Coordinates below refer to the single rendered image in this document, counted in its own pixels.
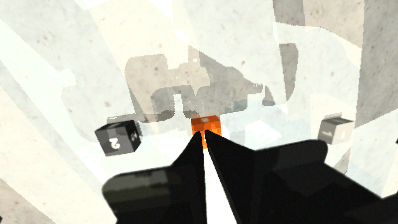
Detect black block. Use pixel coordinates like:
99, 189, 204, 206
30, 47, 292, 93
94, 120, 142, 157

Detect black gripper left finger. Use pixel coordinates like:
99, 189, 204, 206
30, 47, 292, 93
101, 131, 208, 224

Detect orange block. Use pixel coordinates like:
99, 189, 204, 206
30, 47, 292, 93
191, 115, 222, 149

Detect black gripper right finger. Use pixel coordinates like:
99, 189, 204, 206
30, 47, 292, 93
204, 130, 328, 224

